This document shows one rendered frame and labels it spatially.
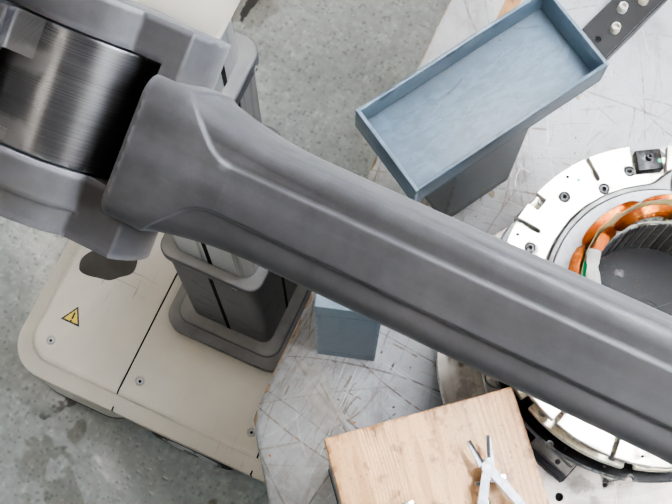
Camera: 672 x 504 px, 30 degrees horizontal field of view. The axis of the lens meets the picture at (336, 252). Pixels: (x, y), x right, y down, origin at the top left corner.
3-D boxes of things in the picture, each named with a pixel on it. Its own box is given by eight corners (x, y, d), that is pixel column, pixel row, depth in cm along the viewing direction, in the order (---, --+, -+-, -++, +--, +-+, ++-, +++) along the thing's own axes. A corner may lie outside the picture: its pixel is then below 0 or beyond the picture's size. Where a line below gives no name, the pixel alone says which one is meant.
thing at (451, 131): (510, 91, 161) (547, -14, 133) (561, 156, 158) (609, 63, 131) (351, 195, 157) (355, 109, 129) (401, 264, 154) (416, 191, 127)
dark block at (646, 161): (660, 173, 126) (665, 166, 124) (634, 176, 126) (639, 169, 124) (656, 153, 127) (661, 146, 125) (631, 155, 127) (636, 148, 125)
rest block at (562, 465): (552, 418, 146) (555, 415, 144) (587, 450, 145) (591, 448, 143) (528, 445, 145) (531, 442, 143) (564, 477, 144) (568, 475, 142)
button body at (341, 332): (381, 305, 153) (390, 249, 129) (374, 361, 151) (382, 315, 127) (324, 297, 153) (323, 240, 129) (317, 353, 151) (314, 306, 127)
